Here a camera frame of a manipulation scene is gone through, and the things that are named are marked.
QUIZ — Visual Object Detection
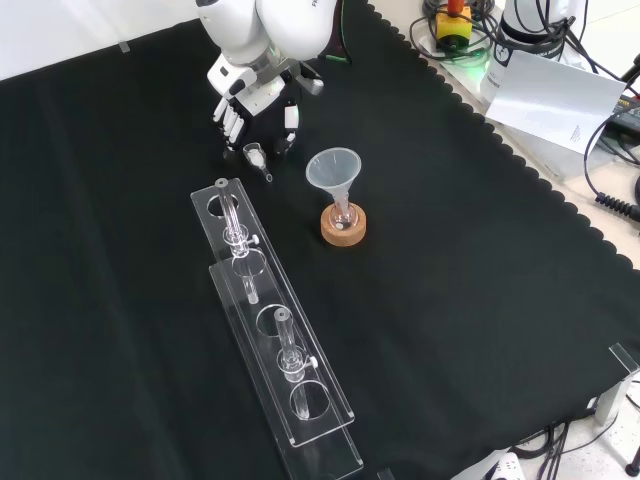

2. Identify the dark blue cable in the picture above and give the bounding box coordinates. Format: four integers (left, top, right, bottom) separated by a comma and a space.
582, 102, 640, 201

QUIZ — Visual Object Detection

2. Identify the clear acrylic funnel stand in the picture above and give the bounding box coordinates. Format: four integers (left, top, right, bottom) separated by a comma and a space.
189, 177, 365, 480

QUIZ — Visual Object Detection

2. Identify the aluminium bracket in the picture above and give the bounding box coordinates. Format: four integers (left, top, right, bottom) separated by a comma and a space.
594, 342, 640, 426

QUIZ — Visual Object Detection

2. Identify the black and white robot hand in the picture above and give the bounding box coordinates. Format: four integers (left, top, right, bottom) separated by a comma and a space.
207, 54, 302, 161

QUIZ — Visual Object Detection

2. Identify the clear glass weighing funnel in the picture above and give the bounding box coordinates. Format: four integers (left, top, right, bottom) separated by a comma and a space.
242, 142, 275, 183

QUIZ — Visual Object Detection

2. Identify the yellow stop button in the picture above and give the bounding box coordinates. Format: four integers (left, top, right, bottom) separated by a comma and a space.
433, 0, 474, 51

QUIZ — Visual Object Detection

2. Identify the small round-bottom glass flask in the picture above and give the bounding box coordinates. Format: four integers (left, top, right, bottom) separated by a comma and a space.
329, 197, 357, 232

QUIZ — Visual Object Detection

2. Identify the black bench cloth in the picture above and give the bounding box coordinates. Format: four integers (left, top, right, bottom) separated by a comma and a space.
0, 0, 640, 480

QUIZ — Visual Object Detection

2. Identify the black cable loop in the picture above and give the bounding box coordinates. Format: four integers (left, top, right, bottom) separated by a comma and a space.
408, 0, 501, 64

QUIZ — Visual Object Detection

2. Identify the clear plastic funnel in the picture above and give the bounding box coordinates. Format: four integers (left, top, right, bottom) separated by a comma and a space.
305, 146, 362, 214

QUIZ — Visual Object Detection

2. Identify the white paper card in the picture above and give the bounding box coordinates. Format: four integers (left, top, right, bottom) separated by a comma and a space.
479, 48, 627, 157

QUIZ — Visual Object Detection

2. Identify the green cable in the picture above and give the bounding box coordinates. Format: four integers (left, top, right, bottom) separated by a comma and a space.
323, 0, 353, 65

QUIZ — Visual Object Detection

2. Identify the white power strip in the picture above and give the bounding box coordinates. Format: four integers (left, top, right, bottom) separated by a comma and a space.
480, 451, 524, 480

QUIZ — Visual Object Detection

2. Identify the coiled black cable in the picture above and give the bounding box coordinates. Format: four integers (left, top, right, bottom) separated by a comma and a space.
594, 192, 640, 222

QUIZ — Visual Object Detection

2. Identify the cork ring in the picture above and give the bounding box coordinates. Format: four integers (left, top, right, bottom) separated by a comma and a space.
320, 202, 370, 247

